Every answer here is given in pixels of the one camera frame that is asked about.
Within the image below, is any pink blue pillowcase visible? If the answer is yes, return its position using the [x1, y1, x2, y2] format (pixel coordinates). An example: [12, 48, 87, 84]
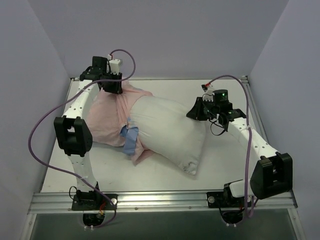
[85, 81, 154, 165]

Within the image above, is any white pillow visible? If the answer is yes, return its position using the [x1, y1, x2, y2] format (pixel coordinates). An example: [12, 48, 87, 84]
[130, 96, 206, 176]

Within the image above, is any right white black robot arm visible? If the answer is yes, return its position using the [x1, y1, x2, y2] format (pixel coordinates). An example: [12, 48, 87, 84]
[186, 89, 293, 207]

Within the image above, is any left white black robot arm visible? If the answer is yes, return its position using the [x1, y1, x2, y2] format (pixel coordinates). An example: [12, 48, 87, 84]
[53, 55, 122, 210]

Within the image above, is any short black cable loop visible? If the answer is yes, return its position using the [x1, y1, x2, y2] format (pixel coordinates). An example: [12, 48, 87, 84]
[209, 117, 230, 137]

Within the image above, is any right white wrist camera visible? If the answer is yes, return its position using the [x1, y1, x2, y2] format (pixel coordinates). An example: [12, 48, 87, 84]
[201, 83, 215, 102]

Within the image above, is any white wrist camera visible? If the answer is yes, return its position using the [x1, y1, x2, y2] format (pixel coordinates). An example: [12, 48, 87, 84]
[201, 83, 215, 102]
[107, 54, 123, 75]

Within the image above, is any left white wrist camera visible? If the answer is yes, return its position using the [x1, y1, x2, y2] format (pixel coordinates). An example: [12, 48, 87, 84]
[107, 54, 123, 75]

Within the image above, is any aluminium right side rail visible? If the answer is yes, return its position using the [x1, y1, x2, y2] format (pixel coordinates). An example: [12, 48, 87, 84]
[241, 76, 276, 158]

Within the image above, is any aluminium rail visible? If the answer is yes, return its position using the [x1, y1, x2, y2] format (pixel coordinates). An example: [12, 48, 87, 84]
[22, 191, 298, 240]
[241, 76, 276, 158]

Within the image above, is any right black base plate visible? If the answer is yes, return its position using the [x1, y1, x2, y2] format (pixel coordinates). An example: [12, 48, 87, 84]
[206, 191, 245, 209]

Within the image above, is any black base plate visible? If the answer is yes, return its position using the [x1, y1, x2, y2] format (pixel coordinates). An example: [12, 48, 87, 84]
[206, 191, 245, 209]
[71, 191, 115, 211]

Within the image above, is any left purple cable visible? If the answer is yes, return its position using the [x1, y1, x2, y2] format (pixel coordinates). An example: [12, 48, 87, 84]
[27, 48, 137, 228]

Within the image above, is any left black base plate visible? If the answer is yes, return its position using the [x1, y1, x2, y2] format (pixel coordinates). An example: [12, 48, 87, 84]
[71, 191, 115, 211]

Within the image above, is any aluminium front rail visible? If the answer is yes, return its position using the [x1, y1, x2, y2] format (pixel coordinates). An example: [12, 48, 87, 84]
[22, 191, 298, 240]

